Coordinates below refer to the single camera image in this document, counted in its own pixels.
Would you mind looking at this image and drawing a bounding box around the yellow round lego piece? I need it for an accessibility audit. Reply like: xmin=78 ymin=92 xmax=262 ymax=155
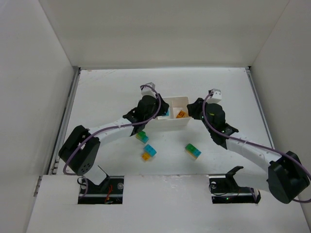
xmin=176 ymin=110 xmax=188 ymax=118

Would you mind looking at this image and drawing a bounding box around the blue long lego brick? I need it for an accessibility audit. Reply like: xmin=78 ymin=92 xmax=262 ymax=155
xmin=162 ymin=109 xmax=170 ymax=117

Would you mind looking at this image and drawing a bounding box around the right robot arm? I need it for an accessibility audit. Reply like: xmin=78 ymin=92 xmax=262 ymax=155
xmin=187 ymin=98 xmax=311 ymax=204

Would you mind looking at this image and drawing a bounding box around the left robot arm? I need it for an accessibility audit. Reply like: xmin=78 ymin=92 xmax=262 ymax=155
xmin=58 ymin=95 xmax=169 ymax=186

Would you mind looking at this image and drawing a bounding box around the white divided container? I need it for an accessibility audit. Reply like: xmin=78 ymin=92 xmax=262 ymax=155
xmin=150 ymin=97 xmax=190 ymax=127

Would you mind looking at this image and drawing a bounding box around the orange lego brick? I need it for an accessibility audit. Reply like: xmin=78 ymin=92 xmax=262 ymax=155
xmin=141 ymin=152 xmax=152 ymax=162

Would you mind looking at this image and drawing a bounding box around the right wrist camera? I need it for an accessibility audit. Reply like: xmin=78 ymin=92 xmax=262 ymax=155
xmin=207 ymin=88 xmax=222 ymax=103

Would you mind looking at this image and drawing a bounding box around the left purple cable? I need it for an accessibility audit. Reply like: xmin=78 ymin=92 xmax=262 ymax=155
xmin=63 ymin=84 xmax=162 ymax=175

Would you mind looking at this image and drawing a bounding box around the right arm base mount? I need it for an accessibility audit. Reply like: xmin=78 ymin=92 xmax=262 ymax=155
xmin=208 ymin=166 xmax=261 ymax=204

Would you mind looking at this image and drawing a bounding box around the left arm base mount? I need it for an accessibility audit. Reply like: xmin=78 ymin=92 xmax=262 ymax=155
xmin=77 ymin=176 xmax=124 ymax=205

